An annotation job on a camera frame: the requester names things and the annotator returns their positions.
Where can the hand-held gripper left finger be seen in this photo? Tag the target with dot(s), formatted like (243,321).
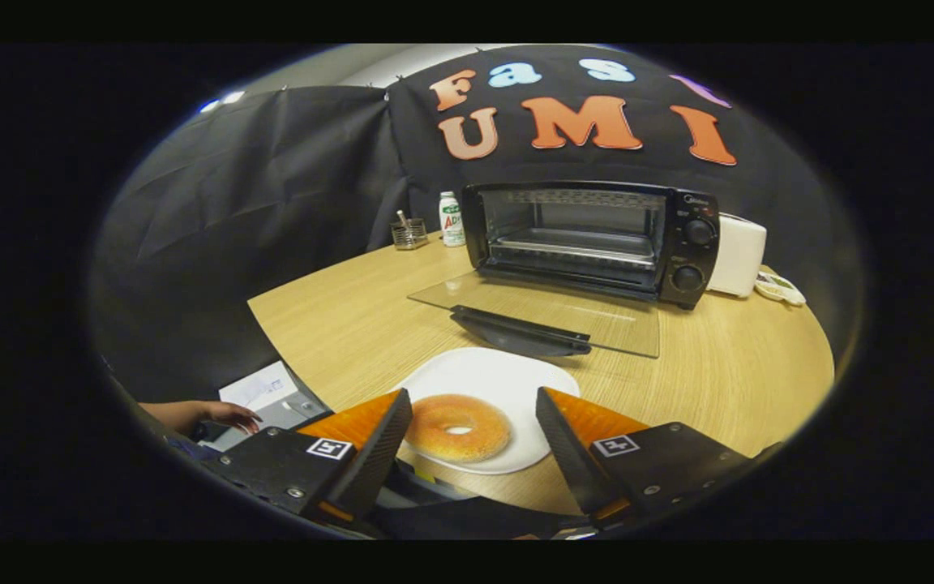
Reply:
(378,454)

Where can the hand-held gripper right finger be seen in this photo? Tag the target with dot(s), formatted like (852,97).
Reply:
(568,454)

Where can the golden brown bagel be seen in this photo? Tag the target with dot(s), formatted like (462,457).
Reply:
(430,430)

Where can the black toaster oven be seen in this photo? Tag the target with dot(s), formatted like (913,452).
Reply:
(690,255)

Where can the white toaster appliance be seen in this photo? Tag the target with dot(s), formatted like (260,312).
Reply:
(739,255)

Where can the white plate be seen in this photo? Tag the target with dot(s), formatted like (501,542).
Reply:
(491,373)

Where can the white paper sheet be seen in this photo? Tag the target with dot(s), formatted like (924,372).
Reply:
(260,385)

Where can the white bottle green label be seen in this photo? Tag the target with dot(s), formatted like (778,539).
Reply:
(452,221)

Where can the small white snack dish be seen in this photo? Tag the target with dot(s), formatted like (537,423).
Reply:
(781,288)

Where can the black backdrop cloth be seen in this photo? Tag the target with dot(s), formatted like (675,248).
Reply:
(272,203)

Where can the small ceiling light panel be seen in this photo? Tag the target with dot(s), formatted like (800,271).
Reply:
(224,100)

